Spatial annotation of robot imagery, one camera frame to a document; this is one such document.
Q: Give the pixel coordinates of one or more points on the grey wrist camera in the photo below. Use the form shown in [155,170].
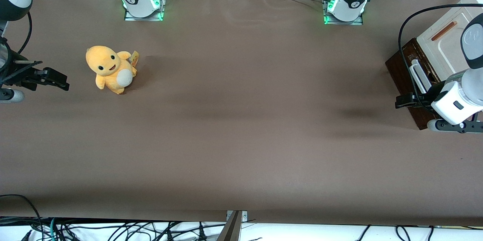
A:
[433,125]
[13,95]

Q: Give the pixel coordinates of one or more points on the dark wooden drawer cabinet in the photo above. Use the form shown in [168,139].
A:
[389,63]

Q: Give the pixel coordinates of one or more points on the large table cover sheet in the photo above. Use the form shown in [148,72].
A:
[241,120]

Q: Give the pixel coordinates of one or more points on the yellow plush toy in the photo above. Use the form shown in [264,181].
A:
[109,67]

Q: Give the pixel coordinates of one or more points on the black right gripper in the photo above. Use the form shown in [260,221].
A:
[19,76]

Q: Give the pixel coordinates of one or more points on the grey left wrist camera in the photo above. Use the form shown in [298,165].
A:
[433,125]

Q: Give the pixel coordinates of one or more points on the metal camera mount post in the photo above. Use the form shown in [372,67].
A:
[234,229]

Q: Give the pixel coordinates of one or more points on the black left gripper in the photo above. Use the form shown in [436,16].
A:
[425,96]

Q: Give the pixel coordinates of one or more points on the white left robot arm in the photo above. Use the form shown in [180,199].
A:
[353,13]

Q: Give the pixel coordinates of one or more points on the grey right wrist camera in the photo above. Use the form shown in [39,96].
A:
[13,95]

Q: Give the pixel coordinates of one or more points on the orange bar on plastic box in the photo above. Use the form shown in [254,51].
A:
[444,31]

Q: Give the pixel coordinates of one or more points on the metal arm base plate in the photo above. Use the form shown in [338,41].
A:
[143,19]
[345,23]

